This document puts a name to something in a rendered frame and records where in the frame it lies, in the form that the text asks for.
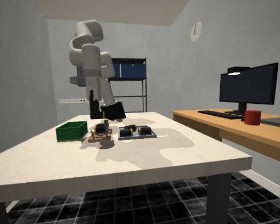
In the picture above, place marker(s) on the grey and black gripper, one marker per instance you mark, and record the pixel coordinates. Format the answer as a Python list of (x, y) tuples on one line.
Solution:
[(94, 95)]

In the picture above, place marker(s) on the green open-top box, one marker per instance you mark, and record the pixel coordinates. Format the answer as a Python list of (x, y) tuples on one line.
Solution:
[(71, 131)]

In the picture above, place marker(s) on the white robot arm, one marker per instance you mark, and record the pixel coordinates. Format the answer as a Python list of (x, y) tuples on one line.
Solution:
[(84, 52)]

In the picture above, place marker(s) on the tan battery board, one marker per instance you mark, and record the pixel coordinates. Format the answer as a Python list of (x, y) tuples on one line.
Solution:
[(100, 137)]

